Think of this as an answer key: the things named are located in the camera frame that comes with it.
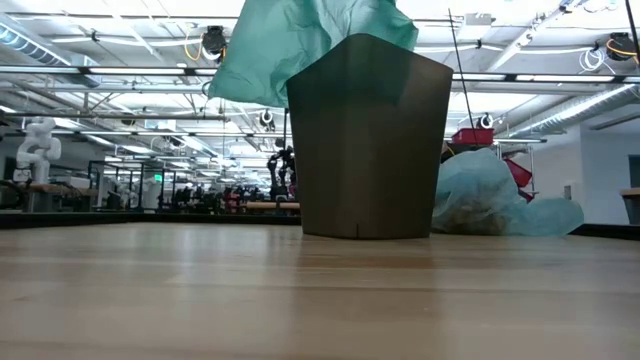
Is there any dark brown plastic trash bin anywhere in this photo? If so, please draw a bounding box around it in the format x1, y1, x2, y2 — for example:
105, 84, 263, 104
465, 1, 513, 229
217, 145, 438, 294
285, 32, 455, 241

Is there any teal green trash bag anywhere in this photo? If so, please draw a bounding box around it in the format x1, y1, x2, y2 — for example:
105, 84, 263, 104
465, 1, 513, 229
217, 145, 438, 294
206, 0, 420, 109

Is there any light blue trash bag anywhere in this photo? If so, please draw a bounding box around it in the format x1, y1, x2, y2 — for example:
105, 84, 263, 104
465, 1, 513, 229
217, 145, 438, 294
431, 147, 586, 238

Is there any wood-top table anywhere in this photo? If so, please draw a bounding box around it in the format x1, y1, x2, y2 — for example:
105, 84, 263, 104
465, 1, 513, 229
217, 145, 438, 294
238, 200, 301, 212

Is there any red storage bin rack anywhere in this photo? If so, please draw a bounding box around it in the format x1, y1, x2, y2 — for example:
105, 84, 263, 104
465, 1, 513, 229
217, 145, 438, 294
442, 127, 539, 204

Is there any wood-top grey workbench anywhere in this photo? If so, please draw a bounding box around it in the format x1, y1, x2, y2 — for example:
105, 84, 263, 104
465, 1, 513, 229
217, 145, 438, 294
19, 182, 100, 214

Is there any black aluminium table frame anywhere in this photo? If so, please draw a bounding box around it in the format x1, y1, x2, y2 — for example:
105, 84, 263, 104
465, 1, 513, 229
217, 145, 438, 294
0, 211, 640, 241

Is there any ribbed white ventilation duct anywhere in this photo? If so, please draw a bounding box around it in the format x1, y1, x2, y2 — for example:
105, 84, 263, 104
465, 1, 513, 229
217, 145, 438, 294
507, 83, 640, 139

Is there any grey ceiling air duct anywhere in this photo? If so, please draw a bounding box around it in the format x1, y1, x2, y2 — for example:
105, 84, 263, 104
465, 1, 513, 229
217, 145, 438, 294
0, 22, 101, 89

